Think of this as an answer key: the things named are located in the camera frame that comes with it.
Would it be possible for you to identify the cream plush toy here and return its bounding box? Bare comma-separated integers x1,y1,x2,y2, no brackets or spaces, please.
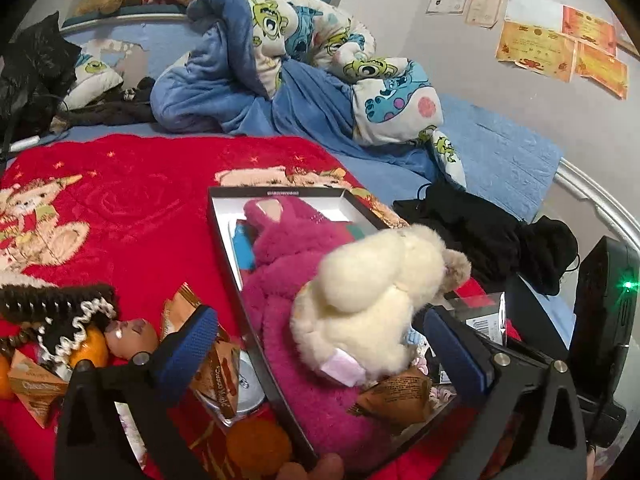
290,224,472,388

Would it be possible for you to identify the pale wall certificate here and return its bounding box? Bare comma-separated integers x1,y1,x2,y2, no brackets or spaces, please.
426,0,471,15
465,0,503,28

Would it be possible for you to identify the small blue toy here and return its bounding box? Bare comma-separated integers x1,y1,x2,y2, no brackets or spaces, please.
234,222,257,271

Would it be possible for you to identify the white paper sheet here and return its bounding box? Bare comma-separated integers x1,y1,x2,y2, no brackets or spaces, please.
504,0,563,33

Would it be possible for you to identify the shallow black box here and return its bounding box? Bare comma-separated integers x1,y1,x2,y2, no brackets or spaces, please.
206,186,481,471

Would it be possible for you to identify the dark garment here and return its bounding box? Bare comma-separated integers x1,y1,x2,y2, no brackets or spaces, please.
60,77,158,128

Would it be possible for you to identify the black hair comb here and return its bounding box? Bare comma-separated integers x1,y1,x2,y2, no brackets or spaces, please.
0,284,118,322

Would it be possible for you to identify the white round bed frame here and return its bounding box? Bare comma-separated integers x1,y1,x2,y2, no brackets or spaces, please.
57,2,640,261

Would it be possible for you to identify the person's left hand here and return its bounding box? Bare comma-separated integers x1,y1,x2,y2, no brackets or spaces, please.
280,452,346,480

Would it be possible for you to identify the cartoon printed pillow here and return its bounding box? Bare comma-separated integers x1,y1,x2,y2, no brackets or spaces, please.
60,40,126,111

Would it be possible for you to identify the cartoon printed quilt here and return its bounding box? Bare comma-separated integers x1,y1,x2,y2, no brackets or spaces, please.
240,0,468,191

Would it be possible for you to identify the blue fleece blanket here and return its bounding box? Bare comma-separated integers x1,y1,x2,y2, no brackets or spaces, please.
150,0,441,186

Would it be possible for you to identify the silver tin can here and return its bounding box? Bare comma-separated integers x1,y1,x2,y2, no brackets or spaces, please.
220,347,267,428

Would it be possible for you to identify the black garment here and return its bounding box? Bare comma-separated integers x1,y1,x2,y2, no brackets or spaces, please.
392,180,526,281

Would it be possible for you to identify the orange wall certificate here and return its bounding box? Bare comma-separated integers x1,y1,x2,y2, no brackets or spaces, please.
574,42,628,100
560,5,618,57
496,21,577,83

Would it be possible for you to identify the small white device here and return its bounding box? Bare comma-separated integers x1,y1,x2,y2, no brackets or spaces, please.
7,135,43,153

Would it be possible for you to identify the small brown doll head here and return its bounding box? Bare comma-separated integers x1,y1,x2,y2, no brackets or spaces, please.
106,317,160,361

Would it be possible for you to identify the black plastic bag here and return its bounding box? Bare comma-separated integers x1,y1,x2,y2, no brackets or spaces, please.
0,10,83,136

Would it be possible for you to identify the orange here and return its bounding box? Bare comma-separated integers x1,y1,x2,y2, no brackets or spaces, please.
226,419,293,477
67,325,110,368
0,355,16,401

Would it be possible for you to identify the black white lace scrunchie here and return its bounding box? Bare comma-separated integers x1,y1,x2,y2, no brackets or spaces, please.
37,297,118,367

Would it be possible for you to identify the brown bead string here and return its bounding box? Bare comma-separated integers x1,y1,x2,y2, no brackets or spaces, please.
0,327,43,361

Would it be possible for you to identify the blue bed sheet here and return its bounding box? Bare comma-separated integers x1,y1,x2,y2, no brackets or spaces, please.
0,10,576,351

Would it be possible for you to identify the black cloth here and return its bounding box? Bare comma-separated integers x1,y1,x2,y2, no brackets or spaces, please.
517,215,580,297

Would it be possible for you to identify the magenta plush toy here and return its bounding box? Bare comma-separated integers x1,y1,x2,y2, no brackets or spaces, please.
241,197,436,471

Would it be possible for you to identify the red printed blanket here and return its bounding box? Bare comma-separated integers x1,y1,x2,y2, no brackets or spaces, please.
0,132,508,480

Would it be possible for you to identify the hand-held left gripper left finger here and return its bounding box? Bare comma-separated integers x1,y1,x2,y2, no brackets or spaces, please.
54,304,221,480

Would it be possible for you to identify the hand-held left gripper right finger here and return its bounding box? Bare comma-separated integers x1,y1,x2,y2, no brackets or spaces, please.
422,305,589,480

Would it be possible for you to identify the brown snack packet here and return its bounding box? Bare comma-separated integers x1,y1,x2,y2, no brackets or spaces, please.
347,365,436,433
7,350,71,428
160,282,221,341
190,335,242,421

